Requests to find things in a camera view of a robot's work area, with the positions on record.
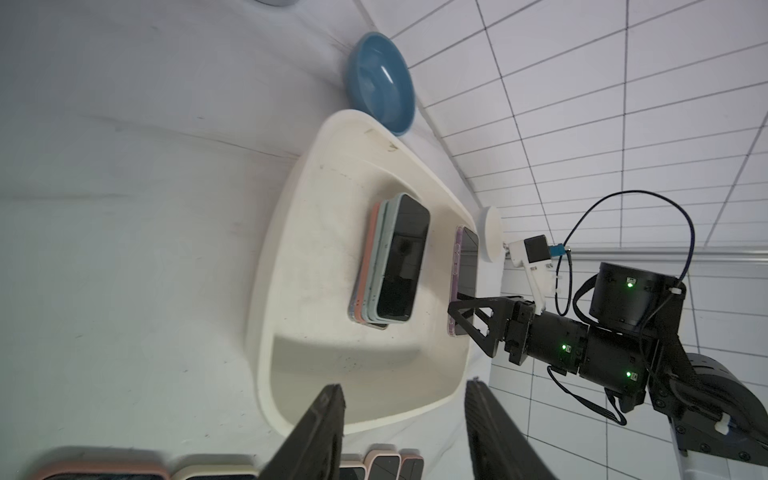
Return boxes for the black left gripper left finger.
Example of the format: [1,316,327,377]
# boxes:
[258,384,346,480]

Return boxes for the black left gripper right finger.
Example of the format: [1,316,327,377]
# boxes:
[464,379,556,480]

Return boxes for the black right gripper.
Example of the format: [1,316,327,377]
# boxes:
[448,296,588,374]

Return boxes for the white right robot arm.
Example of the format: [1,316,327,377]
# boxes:
[448,263,767,466]

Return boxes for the pink middle stack phone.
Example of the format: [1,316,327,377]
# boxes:
[348,200,388,330]

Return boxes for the white plastic storage box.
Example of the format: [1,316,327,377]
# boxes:
[244,108,481,438]

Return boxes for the white ceramic bowl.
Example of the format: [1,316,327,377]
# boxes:
[477,206,505,263]

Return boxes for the blue ceramic bowl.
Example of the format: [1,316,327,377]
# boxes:
[344,32,416,136]

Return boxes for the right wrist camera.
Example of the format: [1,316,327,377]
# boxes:
[507,235,570,315]

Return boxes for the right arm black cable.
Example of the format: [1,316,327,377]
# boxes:
[545,190,697,427]

